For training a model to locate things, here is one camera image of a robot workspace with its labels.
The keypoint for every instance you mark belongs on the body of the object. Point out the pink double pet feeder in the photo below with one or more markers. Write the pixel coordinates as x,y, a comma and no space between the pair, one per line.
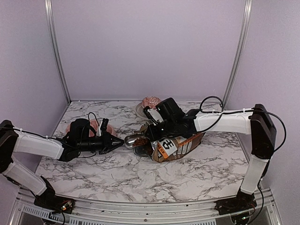
95,125

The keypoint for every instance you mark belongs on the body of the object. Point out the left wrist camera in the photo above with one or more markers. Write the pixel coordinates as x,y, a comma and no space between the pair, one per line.
102,128

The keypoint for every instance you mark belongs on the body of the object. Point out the aluminium front frame rail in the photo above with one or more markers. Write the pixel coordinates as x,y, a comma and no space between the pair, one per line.
93,212

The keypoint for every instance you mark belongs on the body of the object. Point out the aluminium frame post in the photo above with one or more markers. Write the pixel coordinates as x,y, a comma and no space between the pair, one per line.
55,48
240,47

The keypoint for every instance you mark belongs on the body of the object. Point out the silver metal scoop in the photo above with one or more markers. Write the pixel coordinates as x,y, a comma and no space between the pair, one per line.
130,139

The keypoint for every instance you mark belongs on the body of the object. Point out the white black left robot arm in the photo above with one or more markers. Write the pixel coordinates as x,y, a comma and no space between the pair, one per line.
81,137

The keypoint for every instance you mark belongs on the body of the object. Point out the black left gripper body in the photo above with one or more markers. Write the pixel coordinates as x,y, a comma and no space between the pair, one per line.
101,146

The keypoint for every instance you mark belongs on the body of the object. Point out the red patterned ceramic bowl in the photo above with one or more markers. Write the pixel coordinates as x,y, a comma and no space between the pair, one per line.
150,102

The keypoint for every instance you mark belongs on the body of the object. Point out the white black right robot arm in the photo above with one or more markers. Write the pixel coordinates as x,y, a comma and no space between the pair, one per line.
254,121

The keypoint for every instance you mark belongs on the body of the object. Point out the left aluminium frame post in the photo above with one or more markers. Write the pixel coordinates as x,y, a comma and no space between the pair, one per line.
55,48

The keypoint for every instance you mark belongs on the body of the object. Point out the white tape roll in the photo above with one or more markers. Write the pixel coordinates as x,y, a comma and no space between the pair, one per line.
138,109

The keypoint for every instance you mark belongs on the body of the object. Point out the right aluminium frame post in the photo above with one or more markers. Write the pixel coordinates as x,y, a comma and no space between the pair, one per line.
240,47

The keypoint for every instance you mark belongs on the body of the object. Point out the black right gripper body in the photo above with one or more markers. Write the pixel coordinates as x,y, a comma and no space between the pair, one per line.
156,135

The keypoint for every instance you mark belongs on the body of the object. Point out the white brown pet food bag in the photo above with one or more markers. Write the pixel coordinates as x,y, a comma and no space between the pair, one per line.
169,148

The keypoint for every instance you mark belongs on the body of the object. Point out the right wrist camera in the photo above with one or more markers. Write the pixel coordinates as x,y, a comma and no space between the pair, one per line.
153,115

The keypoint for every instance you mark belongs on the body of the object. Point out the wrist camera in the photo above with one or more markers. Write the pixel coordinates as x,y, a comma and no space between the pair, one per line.
153,115
102,128

